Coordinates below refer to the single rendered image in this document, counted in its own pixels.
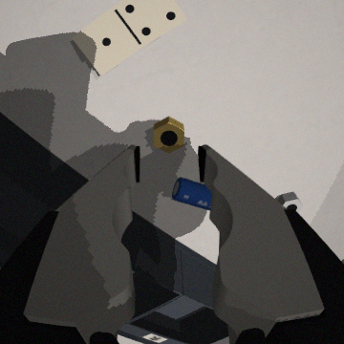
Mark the blue aa battery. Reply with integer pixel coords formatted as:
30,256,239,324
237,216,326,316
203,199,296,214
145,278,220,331
172,177,212,210

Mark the grey hex nut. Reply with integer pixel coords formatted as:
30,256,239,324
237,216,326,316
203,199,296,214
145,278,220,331
278,192,303,213

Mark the cream domino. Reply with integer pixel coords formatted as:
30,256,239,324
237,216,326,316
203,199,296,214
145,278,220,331
72,0,188,76

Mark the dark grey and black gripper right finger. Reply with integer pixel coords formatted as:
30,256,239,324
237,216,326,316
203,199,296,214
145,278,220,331
198,144,344,344

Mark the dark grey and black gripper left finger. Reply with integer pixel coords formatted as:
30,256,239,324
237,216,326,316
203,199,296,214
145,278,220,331
0,144,140,344

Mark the brass hex nut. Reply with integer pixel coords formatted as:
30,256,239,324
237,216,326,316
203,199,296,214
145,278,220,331
154,117,184,154

